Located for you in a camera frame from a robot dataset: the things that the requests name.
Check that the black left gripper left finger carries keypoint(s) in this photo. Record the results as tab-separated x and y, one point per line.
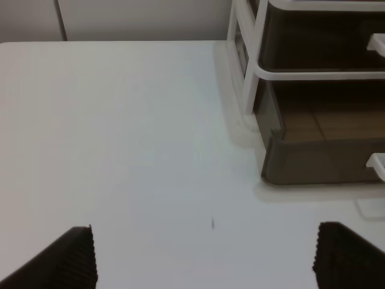
68	262

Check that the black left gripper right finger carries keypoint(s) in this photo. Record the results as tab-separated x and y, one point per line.
344	259

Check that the dark bottom drawer white handle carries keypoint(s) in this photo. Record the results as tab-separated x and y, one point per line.
321	132

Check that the white drawer unit frame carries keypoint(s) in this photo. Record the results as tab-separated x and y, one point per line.
244	40

